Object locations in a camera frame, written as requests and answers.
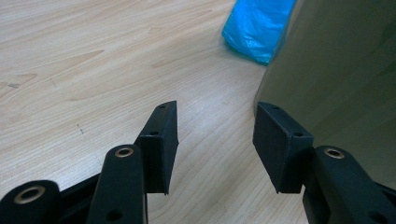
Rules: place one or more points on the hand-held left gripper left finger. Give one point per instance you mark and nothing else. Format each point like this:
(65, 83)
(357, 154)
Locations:
(160, 149)

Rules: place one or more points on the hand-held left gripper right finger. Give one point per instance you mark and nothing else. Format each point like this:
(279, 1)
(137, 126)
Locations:
(277, 146)

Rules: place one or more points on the blue plastic bag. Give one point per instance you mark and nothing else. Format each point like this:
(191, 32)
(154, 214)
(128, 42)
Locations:
(255, 28)

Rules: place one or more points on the grey trash bin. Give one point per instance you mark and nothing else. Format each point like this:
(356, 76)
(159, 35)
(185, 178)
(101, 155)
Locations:
(342, 77)

